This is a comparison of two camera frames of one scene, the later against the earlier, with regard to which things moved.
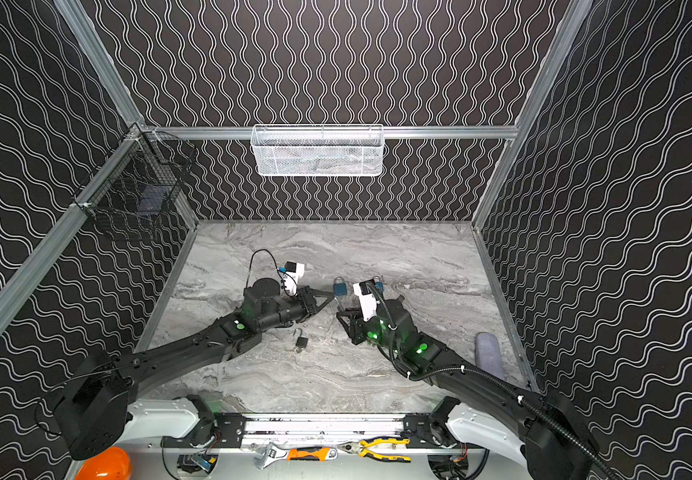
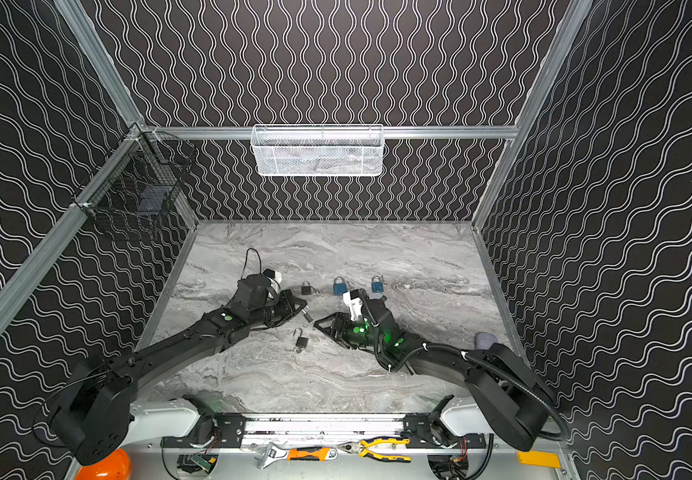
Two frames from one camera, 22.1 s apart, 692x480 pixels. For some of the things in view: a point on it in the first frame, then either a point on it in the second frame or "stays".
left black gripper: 307,301 -> 280,306
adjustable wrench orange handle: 271,452 stays
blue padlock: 379,284 stays
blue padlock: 340,289 stays
